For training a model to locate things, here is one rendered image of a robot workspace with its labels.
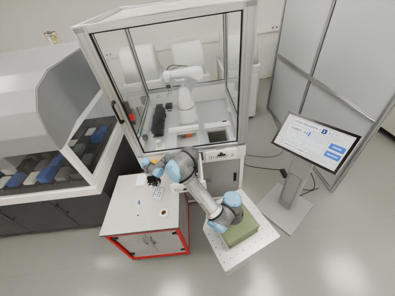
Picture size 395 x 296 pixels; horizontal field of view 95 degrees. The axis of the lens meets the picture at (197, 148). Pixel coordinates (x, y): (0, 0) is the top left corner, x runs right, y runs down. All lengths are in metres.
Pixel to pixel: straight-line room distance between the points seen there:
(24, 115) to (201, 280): 1.93
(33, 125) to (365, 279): 2.86
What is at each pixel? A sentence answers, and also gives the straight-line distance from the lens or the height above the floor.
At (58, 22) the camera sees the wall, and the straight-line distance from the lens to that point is 4.99.
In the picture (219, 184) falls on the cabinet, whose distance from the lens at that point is 2.13.
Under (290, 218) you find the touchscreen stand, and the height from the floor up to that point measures 0.04.
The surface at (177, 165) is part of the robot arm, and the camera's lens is 0.95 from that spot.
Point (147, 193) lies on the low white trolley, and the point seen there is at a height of 0.76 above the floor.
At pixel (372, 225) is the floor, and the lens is 2.77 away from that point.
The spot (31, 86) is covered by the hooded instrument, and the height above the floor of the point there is 1.74.
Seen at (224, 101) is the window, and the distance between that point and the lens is 1.41.
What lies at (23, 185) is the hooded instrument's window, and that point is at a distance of 2.09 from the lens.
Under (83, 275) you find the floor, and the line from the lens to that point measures 2.60.
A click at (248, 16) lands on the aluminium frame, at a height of 1.91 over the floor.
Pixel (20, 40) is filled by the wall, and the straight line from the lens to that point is 5.46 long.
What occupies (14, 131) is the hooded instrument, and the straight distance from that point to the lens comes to 1.61.
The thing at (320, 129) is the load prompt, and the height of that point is 1.16.
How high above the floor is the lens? 2.11
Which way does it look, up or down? 43 degrees down
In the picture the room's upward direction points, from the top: 9 degrees counter-clockwise
